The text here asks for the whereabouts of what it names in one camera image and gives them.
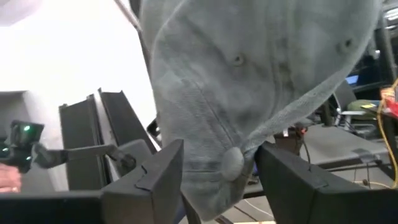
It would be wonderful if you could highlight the olive green baseball cap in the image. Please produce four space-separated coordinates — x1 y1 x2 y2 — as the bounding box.
138 0 384 222

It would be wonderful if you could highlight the yellow extension cable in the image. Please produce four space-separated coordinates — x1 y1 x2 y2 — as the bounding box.
376 77 398 190

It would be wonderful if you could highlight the person's hand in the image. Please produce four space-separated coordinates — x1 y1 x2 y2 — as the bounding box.
0 163 22 194

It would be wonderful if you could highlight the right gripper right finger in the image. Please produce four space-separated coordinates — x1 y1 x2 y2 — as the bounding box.
254 141 398 224

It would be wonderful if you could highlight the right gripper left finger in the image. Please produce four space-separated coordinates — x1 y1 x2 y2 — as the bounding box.
0 139 185 224

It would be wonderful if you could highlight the grey desk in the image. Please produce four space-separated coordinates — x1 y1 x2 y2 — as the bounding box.
300 124 394 170

